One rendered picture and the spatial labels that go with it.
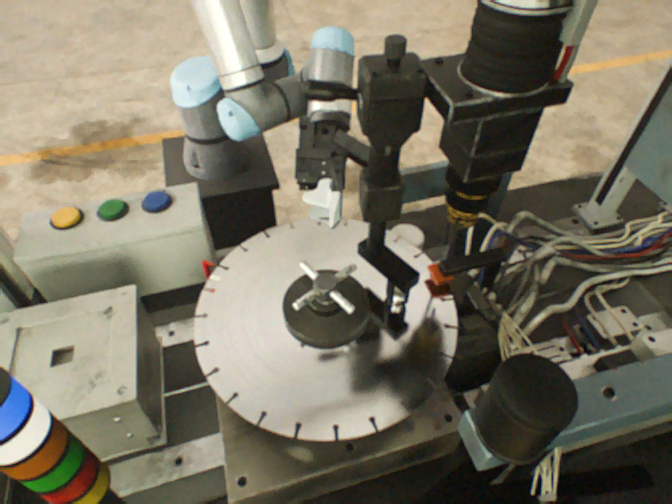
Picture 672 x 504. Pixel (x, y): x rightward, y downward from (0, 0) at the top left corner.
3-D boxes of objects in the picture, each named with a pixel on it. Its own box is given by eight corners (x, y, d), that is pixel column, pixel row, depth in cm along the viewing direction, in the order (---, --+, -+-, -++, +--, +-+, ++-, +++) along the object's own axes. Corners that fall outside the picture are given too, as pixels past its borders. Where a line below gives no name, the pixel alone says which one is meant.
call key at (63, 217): (55, 234, 78) (49, 225, 76) (57, 217, 80) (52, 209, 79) (82, 229, 78) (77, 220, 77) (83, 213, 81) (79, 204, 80)
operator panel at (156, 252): (55, 315, 84) (12, 259, 73) (62, 268, 91) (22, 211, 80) (219, 279, 89) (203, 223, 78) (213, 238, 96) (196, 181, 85)
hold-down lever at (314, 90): (315, 137, 44) (314, 110, 42) (300, 102, 48) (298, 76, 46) (395, 123, 45) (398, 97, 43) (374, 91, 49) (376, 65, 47)
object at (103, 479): (55, 521, 43) (39, 512, 41) (60, 469, 46) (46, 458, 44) (109, 504, 44) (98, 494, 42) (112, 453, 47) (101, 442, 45)
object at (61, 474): (20, 501, 38) (0, 490, 36) (29, 444, 41) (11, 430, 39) (82, 482, 39) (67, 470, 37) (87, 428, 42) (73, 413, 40)
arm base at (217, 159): (182, 146, 117) (172, 111, 110) (244, 137, 120) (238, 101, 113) (188, 185, 107) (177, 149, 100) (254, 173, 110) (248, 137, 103)
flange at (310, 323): (314, 261, 66) (313, 249, 64) (384, 296, 62) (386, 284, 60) (264, 319, 59) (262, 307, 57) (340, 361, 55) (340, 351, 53)
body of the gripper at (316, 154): (298, 194, 82) (302, 128, 84) (347, 196, 82) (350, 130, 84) (293, 182, 75) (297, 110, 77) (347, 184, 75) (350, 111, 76)
